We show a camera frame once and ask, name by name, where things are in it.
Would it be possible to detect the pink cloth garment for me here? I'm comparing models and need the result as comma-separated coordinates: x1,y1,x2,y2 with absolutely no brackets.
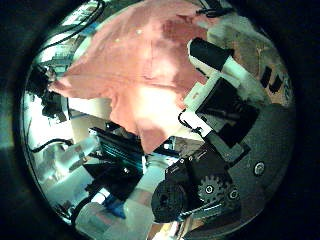
48,0,214,155

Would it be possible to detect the blue shiny object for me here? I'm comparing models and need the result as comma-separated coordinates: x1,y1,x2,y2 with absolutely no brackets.
103,196,128,219

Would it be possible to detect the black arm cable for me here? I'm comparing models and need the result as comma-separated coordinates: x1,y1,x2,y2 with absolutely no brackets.
29,137,75,154

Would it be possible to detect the black overhead cable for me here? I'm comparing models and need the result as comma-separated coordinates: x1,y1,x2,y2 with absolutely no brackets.
36,0,108,56

